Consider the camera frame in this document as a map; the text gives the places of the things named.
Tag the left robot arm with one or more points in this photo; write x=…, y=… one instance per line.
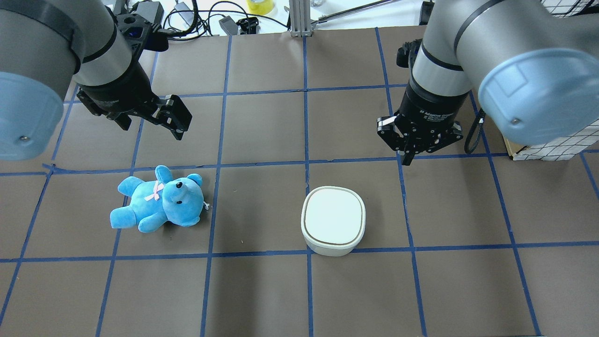
x=47, y=44

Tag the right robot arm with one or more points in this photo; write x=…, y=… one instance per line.
x=535, y=74

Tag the blue teddy bear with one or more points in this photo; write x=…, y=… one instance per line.
x=166, y=199

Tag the yellow tape roll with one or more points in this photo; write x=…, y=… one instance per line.
x=260, y=7

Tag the white trash can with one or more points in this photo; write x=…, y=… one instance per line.
x=333, y=220

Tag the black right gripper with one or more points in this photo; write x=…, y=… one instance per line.
x=433, y=108

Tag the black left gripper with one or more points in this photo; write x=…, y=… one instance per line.
x=119, y=91

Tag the black power adapter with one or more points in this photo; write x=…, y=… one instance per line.
x=229, y=26

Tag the aluminium frame post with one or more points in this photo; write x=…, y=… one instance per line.
x=300, y=21

